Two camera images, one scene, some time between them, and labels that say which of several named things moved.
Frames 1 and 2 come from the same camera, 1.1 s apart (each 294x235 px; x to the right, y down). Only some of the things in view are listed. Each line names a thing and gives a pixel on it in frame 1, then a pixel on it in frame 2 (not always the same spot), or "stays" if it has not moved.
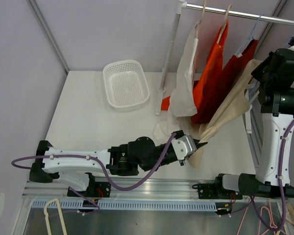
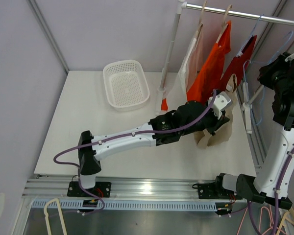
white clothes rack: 182,4 stays
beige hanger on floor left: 46,216 stays
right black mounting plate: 216,191 stays
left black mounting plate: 94,189 stays
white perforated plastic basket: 127,84 stays
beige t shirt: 235,105 to 222,136
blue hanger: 252,92 to 252,61
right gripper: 257,73 stays
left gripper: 199,145 to 216,123
